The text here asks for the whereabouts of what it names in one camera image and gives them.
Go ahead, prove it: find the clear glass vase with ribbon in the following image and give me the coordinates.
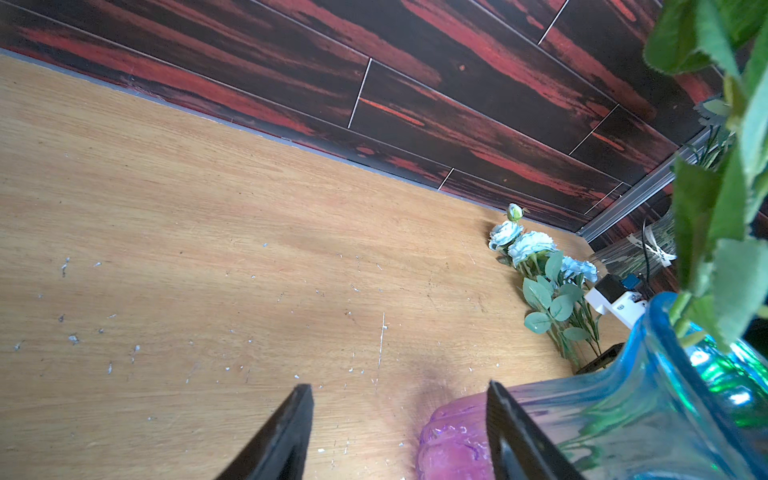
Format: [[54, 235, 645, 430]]
[[589, 211, 677, 280]]

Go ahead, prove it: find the light blue flower bunch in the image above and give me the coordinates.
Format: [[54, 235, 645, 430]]
[[692, 96, 733, 170]]

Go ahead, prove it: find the blue purple glass vase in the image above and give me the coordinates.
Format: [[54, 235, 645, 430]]
[[416, 293, 767, 479]]

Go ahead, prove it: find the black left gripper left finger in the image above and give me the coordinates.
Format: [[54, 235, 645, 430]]
[[217, 384, 314, 480]]

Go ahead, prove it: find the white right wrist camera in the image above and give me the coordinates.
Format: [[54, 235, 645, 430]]
[[585, 274, 648, 329]]

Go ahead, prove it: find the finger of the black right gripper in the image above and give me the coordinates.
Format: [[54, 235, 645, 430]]
[[576, 343, 625, 374]]

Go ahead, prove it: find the pink rose stem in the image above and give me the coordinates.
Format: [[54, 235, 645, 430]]
[[643, 1, 767, 349]]

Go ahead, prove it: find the white flower stem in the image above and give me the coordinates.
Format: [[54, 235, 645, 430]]
[[488, 203, 602, 371]]

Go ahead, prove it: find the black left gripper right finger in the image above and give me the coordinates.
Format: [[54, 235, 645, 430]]
[[485, 380, 585, 480]]

